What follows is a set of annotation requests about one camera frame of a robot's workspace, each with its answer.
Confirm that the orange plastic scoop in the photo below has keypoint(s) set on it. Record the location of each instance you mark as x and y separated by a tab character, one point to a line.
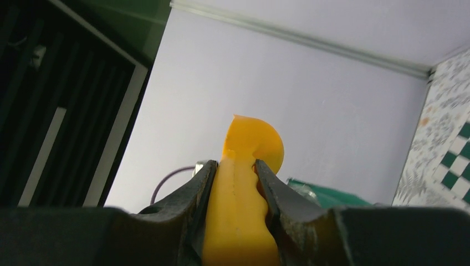
236	232

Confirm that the green white chessboard mat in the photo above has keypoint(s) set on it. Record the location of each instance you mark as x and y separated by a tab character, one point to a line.
455	164

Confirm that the green pet food bag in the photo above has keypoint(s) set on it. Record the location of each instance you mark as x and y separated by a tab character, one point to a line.
325	197

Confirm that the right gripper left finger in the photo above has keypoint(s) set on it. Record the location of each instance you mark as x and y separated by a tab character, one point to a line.
168	232

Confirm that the floral tablecloth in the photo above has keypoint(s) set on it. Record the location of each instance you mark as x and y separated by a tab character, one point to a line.
443	113

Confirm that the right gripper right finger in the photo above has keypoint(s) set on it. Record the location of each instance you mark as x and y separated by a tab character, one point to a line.
307	234

